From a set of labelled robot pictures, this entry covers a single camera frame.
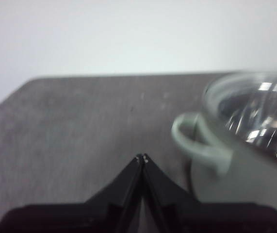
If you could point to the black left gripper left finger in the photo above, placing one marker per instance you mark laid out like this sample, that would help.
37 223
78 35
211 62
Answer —
80 218

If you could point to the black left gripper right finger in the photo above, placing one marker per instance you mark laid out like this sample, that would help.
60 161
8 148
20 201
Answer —
213 218

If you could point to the glass lid with round knob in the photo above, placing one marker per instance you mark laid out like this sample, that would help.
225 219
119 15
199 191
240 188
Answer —
262 106

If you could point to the pale green electric steamer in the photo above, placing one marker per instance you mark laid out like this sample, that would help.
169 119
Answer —
245 184

